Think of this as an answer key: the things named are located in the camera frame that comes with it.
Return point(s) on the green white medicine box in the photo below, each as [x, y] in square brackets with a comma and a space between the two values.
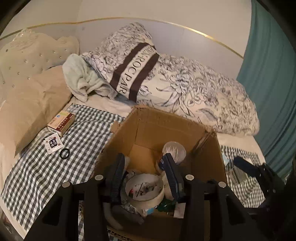
[237, 176]

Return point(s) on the white tape roll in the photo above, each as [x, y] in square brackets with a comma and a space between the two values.
[145, 191]

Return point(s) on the light green towel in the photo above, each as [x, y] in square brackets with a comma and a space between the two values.
[82, 79]

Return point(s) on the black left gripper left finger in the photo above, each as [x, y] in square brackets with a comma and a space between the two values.
[116, 178]

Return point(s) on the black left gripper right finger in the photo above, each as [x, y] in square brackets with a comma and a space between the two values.
[174, 177]

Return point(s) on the blue floral tissue pack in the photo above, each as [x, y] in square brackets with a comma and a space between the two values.
[228, 162]

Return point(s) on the brown cardboard box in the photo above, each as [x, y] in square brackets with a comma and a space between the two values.
[141, 137]

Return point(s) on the checkered bed sheet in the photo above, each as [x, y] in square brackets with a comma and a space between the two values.
[36, 175]

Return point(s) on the small white sachet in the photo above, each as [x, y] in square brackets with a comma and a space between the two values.
[53, 143]

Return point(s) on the beige pillow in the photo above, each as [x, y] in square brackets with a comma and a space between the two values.
[29, 108]

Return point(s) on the small red white medicine box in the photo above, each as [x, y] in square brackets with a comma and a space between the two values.
[61, 122]

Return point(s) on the green plastic wrapper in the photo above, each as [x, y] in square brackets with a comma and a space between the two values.
[166, 205]

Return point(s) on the cream tufted headboard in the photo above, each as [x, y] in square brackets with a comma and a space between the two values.
[31, 53]

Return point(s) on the teal curtain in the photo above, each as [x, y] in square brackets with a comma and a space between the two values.
[268, 75]

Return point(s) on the clear plastic water bottle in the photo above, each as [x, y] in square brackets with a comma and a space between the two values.
[177, 151]

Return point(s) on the floral duvet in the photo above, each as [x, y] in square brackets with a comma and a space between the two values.
[128, 60]

